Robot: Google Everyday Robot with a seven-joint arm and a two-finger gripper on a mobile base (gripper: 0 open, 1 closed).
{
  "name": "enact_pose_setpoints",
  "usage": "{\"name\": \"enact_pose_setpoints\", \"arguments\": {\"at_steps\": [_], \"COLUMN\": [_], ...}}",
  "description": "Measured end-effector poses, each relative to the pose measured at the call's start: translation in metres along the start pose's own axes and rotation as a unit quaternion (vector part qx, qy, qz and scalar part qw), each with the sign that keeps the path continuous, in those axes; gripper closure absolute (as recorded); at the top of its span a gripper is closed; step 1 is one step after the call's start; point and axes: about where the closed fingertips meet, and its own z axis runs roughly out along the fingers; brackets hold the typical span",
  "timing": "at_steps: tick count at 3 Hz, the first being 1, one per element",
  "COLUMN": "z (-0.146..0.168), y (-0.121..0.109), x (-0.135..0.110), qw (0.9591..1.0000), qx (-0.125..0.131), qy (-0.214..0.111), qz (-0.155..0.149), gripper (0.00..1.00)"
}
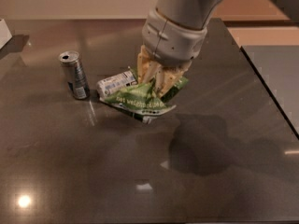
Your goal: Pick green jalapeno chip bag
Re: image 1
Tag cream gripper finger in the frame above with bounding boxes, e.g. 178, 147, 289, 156
137, 45, 163, 84
154, 62, 192, 98

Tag green jalapeno chip bag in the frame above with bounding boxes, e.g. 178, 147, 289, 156
98, 69, 188, 124

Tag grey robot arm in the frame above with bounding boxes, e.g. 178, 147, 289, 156
137, 0, 223, 97

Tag white plastic bottle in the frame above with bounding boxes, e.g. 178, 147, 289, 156
96, 71, 137, 98

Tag silver drink can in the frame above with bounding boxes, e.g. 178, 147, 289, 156
59, 50, 90, 100

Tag grey side table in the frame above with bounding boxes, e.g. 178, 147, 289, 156
241, 45, 299, 137

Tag white box at left edge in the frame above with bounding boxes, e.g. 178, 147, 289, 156
0, 19, 12, 49

